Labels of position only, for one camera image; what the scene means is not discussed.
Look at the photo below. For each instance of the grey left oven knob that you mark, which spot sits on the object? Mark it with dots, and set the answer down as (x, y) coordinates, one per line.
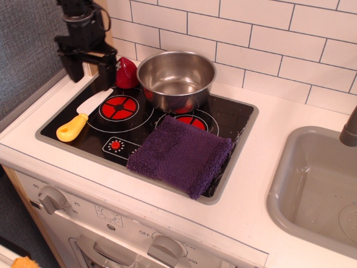
(51, 199)

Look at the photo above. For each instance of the wooden side post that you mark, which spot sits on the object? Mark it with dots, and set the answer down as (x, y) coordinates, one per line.
(92, 69)

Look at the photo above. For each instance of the yellow handled toy knife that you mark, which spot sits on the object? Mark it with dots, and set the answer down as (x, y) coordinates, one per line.
(70, 131)

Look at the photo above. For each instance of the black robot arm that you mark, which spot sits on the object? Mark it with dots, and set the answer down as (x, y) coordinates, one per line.
(79, 7)

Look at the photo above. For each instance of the red toy pepper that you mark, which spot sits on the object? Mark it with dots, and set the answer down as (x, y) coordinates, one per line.
(126, 74)

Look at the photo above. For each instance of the grey faucet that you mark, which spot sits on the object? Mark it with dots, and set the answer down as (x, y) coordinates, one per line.
(348, 134)

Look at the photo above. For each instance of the stainless steel pot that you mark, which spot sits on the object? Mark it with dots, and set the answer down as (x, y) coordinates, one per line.
(176, 82)

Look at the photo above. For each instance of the orange object at corner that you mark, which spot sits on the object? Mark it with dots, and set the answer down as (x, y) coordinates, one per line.
(24, 262)

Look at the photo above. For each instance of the white toy oven front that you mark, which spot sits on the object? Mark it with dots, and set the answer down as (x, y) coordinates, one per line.
(86, 234)

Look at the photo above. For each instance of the black toy stovetop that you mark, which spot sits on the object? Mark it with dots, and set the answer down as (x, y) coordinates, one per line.
(119, 126)

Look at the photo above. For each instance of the grey toy sink basin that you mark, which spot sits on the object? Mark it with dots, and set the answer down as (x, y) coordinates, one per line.
(313, 192)

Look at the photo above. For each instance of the grey oven knob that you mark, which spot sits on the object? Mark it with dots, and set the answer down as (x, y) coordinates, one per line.
(51, 199)
(165, 250)

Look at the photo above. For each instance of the purple folded towel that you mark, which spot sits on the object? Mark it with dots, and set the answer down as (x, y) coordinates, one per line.
(182, 156)

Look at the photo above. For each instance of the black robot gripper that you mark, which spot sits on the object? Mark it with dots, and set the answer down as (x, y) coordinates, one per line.
(86, 43)

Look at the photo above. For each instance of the grey right oven knob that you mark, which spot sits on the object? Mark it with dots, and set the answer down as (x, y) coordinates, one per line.
(165, 250)

